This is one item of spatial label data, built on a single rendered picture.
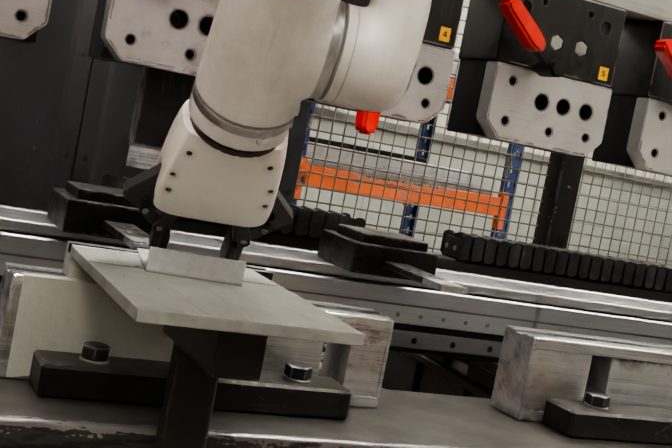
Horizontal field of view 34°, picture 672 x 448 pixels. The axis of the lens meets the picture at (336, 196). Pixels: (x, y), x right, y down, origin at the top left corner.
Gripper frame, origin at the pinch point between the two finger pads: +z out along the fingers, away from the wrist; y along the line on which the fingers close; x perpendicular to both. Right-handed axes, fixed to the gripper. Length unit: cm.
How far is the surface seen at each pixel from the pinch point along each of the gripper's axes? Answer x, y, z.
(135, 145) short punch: -10.0, 6.3, -1.6
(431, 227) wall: -417, -239, 396
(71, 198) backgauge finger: -19.5, 10.4, 16.6
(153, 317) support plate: 17.8, 5.2, -11.2
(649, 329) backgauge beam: -29, -75, 33
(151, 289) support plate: 11.0, 4.6, -6.1
